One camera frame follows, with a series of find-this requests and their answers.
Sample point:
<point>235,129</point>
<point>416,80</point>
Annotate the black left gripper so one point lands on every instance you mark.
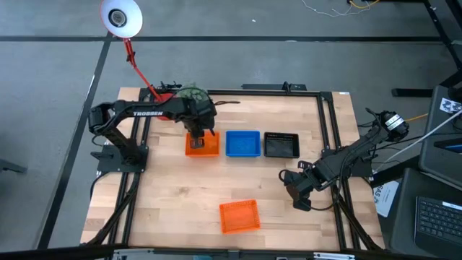
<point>198,115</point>

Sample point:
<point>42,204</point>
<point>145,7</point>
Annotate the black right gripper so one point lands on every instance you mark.
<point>301,184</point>

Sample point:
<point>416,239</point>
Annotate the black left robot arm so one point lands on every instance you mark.
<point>144,110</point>

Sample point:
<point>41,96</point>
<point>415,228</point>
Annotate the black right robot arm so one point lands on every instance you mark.
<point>343,159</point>

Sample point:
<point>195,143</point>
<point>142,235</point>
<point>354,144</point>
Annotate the green spiky ball plant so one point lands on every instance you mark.
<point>191,92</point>

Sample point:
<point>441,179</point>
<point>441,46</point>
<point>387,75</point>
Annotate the white printed paper sheet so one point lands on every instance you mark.
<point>385,198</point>

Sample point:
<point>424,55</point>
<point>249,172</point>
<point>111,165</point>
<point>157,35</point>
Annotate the black laptop keyboard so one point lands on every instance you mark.
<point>438,220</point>

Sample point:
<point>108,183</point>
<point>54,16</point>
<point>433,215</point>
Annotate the dark grey side desk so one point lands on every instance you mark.
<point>435,162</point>

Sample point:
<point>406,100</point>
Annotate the white rod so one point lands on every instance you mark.
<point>429,134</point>

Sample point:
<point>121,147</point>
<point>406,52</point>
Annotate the red desk lamp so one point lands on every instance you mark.
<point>121,18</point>

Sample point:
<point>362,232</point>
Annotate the black and white tag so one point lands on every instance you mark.
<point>449,105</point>

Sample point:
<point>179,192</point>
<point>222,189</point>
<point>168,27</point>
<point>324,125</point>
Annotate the grey stand foot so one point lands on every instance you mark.
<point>12,167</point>

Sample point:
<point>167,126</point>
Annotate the silver metal bracket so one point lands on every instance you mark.
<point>133,252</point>
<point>334,256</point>

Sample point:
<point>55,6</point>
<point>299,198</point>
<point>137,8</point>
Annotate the black aluminium table frame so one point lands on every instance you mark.
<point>252,92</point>

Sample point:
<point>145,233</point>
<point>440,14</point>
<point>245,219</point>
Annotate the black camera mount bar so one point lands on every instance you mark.
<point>269,86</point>

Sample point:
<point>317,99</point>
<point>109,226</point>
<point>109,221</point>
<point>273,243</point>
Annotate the black desk leg frame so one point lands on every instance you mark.
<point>438,29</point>

